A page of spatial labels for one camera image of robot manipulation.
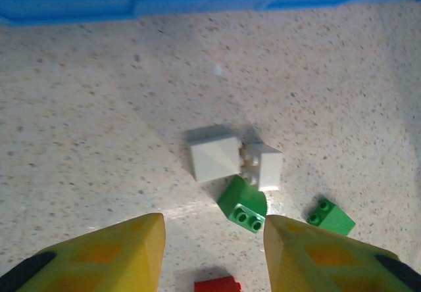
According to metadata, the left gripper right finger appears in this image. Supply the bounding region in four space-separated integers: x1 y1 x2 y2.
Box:
264 214 421 292

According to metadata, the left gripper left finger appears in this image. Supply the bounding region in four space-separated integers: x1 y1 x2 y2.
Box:
0 212 166 292

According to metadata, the small white lego brick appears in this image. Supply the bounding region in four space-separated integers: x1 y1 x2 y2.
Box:
241 139 284 193

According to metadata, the white sloped lego brick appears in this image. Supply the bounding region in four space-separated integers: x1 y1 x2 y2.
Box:
186 124 243 183

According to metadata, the green sloped lego brick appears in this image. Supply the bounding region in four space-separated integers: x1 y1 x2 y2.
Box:
307 198 357 237
216 176 268 233

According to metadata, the red lego brick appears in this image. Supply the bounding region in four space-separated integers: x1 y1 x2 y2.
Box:
193 275 243 292

